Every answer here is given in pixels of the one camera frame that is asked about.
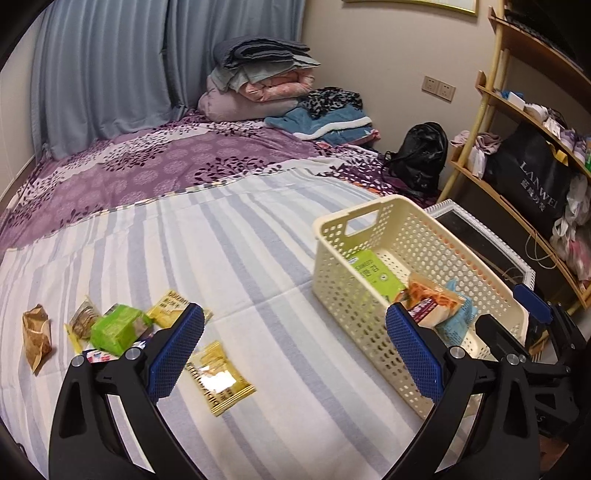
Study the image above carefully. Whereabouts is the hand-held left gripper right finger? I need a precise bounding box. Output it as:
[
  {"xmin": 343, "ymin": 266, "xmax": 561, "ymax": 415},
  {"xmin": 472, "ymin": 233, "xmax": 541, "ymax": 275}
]
[{"xmin": 385, "ymin": 302, "xmax": 541, "ymax": 480}]

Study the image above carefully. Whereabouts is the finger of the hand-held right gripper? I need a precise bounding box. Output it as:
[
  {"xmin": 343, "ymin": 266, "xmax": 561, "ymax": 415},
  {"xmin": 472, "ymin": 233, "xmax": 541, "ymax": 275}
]
[
  {"xmin": 513, "ymin": 284, "xmax": 585, "ymax": 365},
  {"xmin": 475, "ymin": 314, "xmax": 532, "ymax": 365}
]

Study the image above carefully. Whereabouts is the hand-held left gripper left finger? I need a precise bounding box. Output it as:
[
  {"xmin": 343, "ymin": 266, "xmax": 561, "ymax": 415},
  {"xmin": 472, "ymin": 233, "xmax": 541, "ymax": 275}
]
[{"xmin": 48, "ymin": 302, "xmax": 206, "ymax": 480}]

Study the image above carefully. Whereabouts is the yellow biscuit packet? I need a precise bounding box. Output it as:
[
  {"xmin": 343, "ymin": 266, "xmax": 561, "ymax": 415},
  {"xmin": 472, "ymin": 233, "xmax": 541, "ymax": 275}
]
[
  {"xmin": 147, "ymin": 290, "xmax": 214, "ymax": 330},
  {"xmin": 185, "ymin": 340, "xmax": 257, "ymax": 417}
]

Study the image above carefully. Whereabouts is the light blue snack packet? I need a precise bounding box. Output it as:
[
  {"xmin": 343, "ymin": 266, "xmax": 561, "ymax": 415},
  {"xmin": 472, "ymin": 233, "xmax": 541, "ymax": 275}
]
[{"xmin": 436, "ymin": 279, "xmax": 478, "ymax": 347}]

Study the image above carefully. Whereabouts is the brown snack bag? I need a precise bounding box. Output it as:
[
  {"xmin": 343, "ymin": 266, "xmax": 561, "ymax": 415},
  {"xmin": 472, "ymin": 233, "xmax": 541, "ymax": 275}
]
[{"xmin": 394, "ymin": 273, "xmax": 467, "ymax": 329}]

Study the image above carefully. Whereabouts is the lime green wafer packet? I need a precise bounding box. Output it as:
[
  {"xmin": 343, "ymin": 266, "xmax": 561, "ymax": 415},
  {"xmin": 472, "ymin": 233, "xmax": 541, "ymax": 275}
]
[{"xmin": 90, "ymin": 304, "xmax": 154, "ymax": 357}]

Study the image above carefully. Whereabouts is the blue white cracker packet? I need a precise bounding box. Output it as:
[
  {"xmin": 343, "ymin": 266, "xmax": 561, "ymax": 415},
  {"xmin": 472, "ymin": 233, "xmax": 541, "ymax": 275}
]
[{"xmin": 82, "ymin": 339, "xmax": 148, "ymax": 365}]

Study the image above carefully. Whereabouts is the green seaweed snack packet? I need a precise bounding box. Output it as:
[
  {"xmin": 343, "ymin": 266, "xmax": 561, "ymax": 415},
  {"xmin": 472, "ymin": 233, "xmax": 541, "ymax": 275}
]
[{"xmin": 345, "ymin": 249, "xmax": 407, "ymax": 303}]

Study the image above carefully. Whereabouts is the clear cracker packet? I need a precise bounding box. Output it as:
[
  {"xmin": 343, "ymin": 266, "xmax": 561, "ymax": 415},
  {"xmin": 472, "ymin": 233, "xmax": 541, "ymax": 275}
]
[{"xmin": 65, "ymin": 298, "xmax": 103, "ymax": 356}]

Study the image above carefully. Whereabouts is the brown snack packet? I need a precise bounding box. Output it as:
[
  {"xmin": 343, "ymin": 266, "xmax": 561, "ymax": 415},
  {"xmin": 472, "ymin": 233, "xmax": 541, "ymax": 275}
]
[{"xmin": 23, "ymin": 305, "xmax": 54, "ymax": 374}]

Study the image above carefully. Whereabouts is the cream perforated plastic basket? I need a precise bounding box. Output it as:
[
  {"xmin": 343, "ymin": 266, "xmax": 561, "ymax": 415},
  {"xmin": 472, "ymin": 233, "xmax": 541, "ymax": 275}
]
[{"xmin": 312, "ymin": 194, "xmax": 536, "ymax": 421}]

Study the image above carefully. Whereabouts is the white framed panel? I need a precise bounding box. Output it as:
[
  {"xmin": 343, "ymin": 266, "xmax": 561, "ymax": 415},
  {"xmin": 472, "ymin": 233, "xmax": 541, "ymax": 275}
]
[{"xmin": 422, "ymin": 198, "xmax": 536, "ymax": 296}]

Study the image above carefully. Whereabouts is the striped blue white blanket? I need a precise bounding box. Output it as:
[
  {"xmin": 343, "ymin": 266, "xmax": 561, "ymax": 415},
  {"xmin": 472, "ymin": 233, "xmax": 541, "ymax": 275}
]
[{"xmin": 0, "ymin": 166, "xmax": 444, "ymax": 480}]

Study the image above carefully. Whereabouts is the white plastic bag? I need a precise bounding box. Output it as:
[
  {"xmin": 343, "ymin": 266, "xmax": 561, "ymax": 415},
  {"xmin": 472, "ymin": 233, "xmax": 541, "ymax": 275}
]
[{"xmin": 549, "ymin": 175, "xmax": 591, "ymax": 282}]

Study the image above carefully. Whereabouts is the black shopping bag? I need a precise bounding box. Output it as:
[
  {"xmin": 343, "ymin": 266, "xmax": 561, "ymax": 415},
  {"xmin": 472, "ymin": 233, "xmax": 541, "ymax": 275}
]
[{"xmin": 482, "ymin": 121, "xmax": 578, "ymax": 238}]

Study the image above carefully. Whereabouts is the pink cloth bundle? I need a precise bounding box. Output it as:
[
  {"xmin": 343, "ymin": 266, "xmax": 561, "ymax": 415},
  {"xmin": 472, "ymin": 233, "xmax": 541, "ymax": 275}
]
[{"xmin": 450, "ymin": 130, "xmax": 502, "ymax": 178}]

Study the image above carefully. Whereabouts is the black backpack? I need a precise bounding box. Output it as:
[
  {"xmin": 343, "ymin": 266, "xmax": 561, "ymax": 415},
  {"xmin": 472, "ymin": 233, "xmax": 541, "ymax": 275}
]
[{"xmin": 385, "ymin": 122, "xmax": 448, "ymax": 197}]

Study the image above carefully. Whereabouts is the purple floral bedsheet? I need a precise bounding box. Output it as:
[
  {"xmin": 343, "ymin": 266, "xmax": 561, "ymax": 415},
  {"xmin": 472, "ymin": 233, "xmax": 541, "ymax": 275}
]
[{"xmin": 0, "ymin": 113, "xmax": 439, "ymax": 252}]

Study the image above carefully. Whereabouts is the bamboo shelf rack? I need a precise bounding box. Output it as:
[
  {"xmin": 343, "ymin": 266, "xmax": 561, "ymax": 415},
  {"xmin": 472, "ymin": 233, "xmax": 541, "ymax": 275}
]
[{"xmin": 436, "ymin": 0, "xmax": 591, "ymax": 315}]

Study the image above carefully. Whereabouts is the blue fleece garment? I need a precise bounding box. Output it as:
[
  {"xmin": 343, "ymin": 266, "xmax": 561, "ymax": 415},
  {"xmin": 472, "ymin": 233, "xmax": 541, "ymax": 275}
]
[{"xmin": 264, "ymin": 105, "xmax": 380, "ymax": 146}]

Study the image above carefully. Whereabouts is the mauve quilt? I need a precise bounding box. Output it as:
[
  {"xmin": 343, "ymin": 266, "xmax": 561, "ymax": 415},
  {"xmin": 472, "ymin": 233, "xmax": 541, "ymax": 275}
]
[{"xmin": 198, "ymin": 76, "xmax": 308, "ymax": 123}]

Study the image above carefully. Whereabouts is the leopard print cloth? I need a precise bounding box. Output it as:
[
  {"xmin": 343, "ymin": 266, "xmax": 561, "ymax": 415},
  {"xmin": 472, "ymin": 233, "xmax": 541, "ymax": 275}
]
[{"xmin": 300, "ymin": 87, "xmax": 363, "ymax": 118}]

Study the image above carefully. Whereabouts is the pink floral quilt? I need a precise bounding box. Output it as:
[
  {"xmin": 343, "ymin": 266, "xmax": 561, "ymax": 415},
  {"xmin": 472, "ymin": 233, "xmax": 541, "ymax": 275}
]
[{"xmin": 238, "ymin": 71, "xmax": 317, "ymax": 100}]

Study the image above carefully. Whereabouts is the blue grey curtain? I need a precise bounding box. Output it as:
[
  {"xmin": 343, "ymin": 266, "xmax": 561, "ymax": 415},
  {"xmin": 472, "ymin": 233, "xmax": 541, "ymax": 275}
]
[{"xmin": 28, "ymin": 0, "xmax": 308, "ymax": 160}]

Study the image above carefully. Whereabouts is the dark grey folded blanket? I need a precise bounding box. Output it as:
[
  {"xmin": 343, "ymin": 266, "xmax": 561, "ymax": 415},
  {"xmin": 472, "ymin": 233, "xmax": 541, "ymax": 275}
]
[{"xmin": 216, "ymin": 36, "xmax": 321, "ymax": 71}]

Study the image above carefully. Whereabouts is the gold framed picture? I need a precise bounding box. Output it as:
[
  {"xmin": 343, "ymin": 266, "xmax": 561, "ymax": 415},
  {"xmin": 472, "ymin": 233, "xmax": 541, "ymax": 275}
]
[{"xmin": 342, "ymin": 0, "xmax": 478, "ymax": 17}]

